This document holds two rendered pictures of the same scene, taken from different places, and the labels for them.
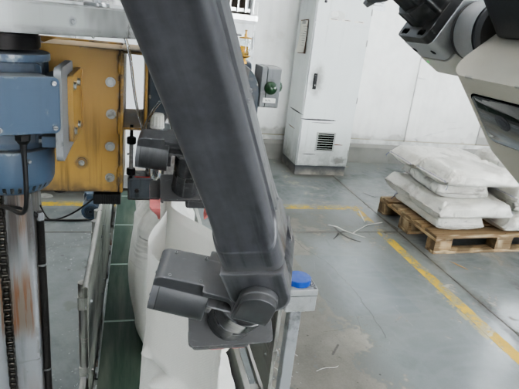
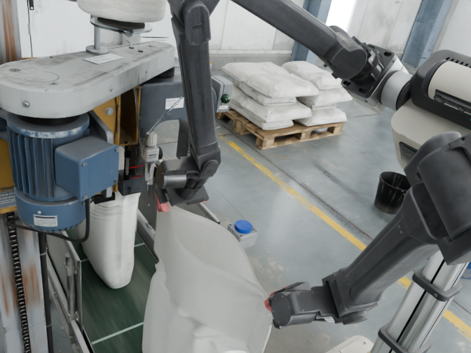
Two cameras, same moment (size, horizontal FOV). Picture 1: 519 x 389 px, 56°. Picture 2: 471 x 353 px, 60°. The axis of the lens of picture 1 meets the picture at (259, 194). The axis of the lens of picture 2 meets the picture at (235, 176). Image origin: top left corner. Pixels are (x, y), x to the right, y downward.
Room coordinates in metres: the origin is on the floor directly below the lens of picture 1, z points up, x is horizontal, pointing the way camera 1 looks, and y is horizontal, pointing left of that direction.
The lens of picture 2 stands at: (0.03, 0.43, 1.69)
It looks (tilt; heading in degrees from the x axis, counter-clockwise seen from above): 30 degrees down; 335
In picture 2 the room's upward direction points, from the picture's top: 11 degrees clockwise
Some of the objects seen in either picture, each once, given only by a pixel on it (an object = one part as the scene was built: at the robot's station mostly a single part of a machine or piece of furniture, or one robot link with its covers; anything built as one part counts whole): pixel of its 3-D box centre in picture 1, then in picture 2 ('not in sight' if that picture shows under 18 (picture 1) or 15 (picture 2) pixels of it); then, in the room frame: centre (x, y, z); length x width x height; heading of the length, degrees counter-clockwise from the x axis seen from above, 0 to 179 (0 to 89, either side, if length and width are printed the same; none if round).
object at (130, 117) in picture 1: (135, 84); (113, 101); (1.13, 0.31, 1.26); 0.22 x 0.05 x 0.16; 15
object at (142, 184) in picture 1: (145, 184); (131, 181); (1.06, 0.27, 1.04); 0.08 x 0.06 x 0.05; 105
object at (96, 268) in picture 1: (100, 261); (40, 218); (1.58, 0.56, 0.53); 1.05 x 0.02 x 0.41; 15
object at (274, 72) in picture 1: (266, 85); (218, 93); (1.15, 0.01, 1.28); 0.08 x 0.05 x 0.09; 15
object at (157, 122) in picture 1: (158, 148); (150, 157); (1.01, 0.23, 1.14); 0.05 x 0.04 x 0.16; 105
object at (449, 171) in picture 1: (469, 171); (283, 85); (3.44, -1.51, 0.56); 0.66 x 0.42 x 0.15; 105
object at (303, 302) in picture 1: (296, 292); (241, 234); (1.04, -0.12, 0.81); 0.08 x 0.08 x 0.06; 15
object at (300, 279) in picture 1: (298, 280); (242, 227); (1.04, -0.12, 0.84); 0.06 x 0.06 x 0.02
